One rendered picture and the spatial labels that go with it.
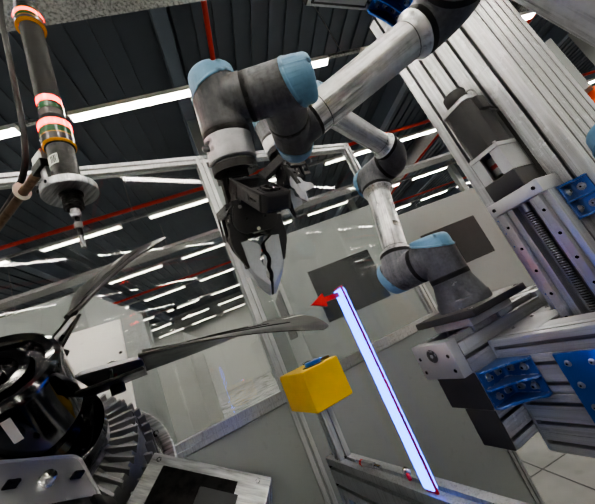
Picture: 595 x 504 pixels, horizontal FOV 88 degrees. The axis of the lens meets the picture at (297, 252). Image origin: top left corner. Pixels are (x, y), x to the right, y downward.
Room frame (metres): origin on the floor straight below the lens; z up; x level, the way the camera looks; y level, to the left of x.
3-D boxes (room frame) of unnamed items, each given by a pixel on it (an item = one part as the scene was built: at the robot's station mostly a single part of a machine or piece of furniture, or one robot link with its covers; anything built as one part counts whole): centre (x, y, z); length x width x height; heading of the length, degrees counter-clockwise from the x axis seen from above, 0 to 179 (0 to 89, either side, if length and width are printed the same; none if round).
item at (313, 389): (0.81, 0.09, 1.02); 0.16 x 0.10 x 0.11; 29
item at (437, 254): (0.96, -0.38, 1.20); 0.13 x 0.12 x 0.14; 42
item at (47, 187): (0.38, 0.27, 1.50); 0.09 x 0.07 x 0.10; 64
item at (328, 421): (0.81, 0.09, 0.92); 0.03 x 0.03 x 0.12; 29
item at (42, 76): (0.37, 0.26, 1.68); 0.03 x 0.03 x 0.21
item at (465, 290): (0.96, -0.39, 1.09); 0.15 x 0.15 x 0.10
